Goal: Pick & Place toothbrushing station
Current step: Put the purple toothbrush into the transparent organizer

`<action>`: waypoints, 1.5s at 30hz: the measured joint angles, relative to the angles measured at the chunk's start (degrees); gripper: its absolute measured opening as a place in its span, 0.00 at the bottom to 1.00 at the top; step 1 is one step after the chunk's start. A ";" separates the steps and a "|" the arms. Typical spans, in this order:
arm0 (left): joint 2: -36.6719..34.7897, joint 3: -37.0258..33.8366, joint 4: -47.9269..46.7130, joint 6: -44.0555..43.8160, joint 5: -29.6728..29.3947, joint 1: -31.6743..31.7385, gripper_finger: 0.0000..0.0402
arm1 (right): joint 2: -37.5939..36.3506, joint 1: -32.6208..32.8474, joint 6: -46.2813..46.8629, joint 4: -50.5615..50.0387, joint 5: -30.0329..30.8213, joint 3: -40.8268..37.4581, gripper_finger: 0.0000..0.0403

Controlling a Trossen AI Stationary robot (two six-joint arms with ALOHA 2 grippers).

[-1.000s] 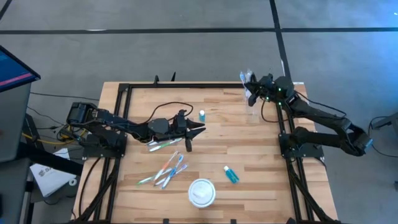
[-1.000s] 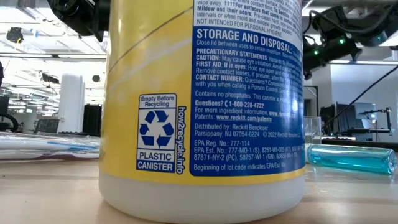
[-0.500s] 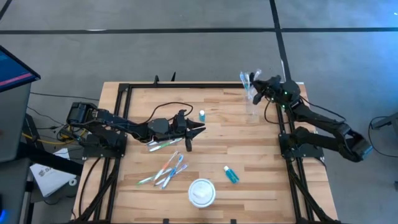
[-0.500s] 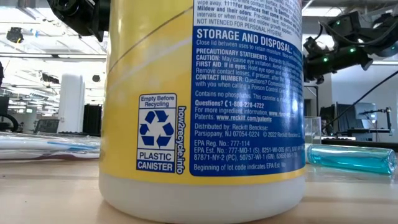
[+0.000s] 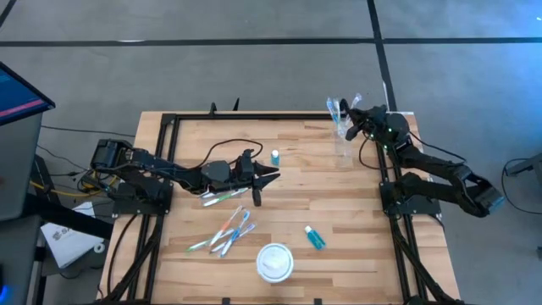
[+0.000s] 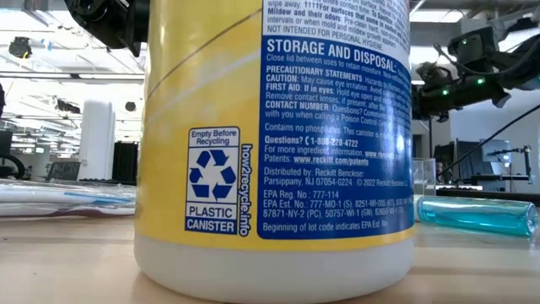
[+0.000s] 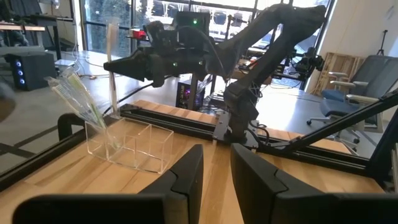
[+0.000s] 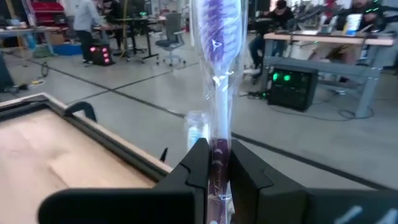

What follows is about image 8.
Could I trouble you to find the white container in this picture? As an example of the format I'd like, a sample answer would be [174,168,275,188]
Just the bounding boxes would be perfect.
[343,14,364,37]

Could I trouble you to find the person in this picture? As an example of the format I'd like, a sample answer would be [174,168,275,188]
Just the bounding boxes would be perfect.
[307,0,398,65]
[101,0,125,50]
[72,0,108,65]
[248,0,296,71]

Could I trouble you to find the black PC tower green lights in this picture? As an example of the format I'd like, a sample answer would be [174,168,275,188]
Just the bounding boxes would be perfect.
[267,63,319,112]

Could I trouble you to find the red storage bins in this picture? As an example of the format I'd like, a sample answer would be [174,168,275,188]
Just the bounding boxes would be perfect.
[30,1,65,23]

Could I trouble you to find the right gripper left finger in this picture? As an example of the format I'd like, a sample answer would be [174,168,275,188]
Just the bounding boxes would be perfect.
[37,138,211,224]

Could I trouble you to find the purple handled toothbrush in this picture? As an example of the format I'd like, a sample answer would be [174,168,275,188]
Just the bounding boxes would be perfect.
[188,0,249,224]

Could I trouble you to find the black floor cable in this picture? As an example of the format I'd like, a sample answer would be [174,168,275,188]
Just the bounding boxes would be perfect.
[269,104,376,122]

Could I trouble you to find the grey office chair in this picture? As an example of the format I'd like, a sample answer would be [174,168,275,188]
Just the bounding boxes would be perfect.
[154,12,187,67]

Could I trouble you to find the black aluminium table frame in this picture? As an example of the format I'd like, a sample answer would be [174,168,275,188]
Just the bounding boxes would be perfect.
[0,92,174,187]

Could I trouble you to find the grey cluttered desk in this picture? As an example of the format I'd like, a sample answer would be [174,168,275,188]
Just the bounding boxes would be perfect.
[0,26,63,68]

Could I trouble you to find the black PC tower red lights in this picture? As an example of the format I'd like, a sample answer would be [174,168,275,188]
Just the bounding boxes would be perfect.
[89,43,115,67]

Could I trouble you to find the blue box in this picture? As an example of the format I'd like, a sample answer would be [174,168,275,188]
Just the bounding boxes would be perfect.
[52,43,83,57]

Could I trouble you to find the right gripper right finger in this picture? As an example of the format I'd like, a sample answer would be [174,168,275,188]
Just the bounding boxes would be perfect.
[229,139,398,224]

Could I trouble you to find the black desk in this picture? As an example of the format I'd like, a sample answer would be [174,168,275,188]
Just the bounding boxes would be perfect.
[113,17,167,63]

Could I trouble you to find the wooden top grey desk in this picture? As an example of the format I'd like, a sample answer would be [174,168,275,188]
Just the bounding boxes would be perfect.
[263,30,396,118]

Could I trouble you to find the white toothbrush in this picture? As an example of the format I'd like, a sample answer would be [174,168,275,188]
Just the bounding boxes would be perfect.
[184,110,210,151]

